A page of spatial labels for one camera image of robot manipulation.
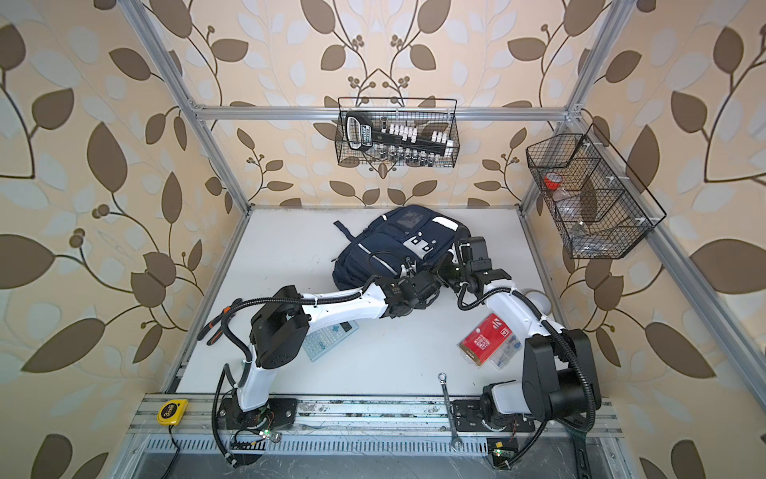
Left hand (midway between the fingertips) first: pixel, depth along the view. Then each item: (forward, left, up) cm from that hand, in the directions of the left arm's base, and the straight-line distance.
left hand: (414, 288), depth 89 cm
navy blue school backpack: (+20, +7, -3) cm, 22 cm away
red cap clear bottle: (+13, -41, +22) cm, 49 cm away
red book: (-13, -21, -8) cm, 26 cm away
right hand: (+4, -4, +5) cm, 7 cm away
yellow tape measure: (-32, +62, -7) cm, 70 cm away
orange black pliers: (-5, +57, -8) cm, 58 cm away
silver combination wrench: (-36, -9, -9) cm, 39 cm away
